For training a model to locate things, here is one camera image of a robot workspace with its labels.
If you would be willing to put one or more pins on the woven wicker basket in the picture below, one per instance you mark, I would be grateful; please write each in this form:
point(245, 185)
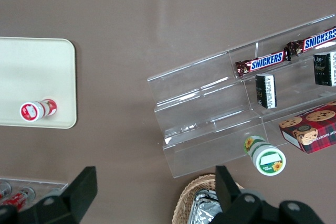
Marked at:
point(185, 200)

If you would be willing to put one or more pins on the narrow black snack box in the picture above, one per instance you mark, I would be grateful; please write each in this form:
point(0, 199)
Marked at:
point(265, 90)

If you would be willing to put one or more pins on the green sunflower yogurt bottle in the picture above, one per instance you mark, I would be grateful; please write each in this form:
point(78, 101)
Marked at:
point(263, 155)

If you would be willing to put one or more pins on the small red drink bottle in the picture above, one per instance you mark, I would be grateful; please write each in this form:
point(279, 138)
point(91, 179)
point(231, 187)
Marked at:
point(18, 197)
point(3, 189)

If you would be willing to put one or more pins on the Snickers chocolate bar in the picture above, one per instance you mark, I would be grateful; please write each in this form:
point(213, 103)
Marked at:
point(315, 41)
point(262, 63)

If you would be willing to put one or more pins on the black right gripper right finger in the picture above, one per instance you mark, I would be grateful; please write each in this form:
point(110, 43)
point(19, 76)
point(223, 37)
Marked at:
point(225, 187)

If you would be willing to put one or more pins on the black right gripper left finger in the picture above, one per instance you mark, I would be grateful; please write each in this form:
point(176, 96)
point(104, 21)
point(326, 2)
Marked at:
point(82, 190)

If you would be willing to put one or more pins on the red strawberry yogurt bottle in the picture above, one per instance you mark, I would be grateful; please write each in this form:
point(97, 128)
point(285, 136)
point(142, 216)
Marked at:
point(36, 110)

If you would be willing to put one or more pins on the red plaid cookie box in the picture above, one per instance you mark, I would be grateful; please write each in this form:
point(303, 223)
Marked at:
point(312, 129)

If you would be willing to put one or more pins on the clear acrylic bottle holder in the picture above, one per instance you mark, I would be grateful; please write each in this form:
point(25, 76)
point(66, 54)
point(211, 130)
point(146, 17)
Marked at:
point(31, 183)

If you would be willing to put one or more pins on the foil-wrapped sandwich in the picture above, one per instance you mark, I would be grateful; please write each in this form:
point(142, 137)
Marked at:
point(204, 207)

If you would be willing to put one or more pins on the wide black snack box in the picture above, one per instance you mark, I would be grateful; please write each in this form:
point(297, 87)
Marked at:
point(324, 68)

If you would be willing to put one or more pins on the beige plastic tray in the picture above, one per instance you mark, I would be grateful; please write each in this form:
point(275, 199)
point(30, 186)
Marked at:
point(34, 77)

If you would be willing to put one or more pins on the clear acrylic tiered display stand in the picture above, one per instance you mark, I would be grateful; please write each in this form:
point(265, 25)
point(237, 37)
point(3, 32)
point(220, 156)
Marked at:
point(210, 119)

